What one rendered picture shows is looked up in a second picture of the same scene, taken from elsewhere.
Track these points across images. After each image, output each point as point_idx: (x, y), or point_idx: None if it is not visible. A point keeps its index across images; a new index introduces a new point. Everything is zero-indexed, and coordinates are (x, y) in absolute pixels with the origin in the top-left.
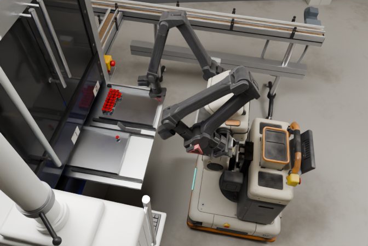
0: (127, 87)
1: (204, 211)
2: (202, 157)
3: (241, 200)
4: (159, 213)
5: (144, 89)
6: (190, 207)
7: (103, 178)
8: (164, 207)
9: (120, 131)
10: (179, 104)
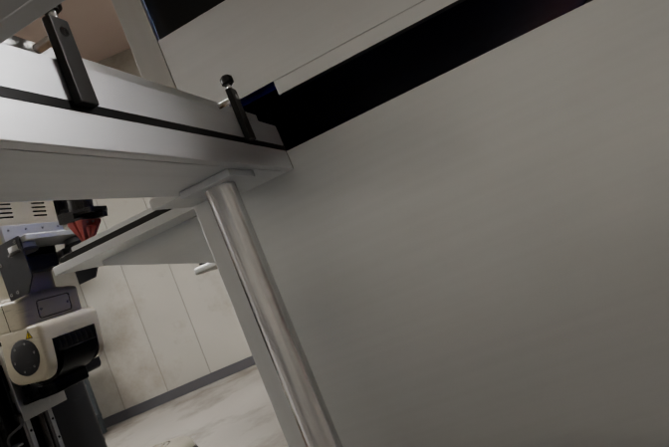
0: (147, 209)
1: (159, 444)
2: (92, 338)
3: (80, 400)
4: (201, 265)
5: (106, 235)
6: (182, 445)
7: None
8: None
9: None
10: None
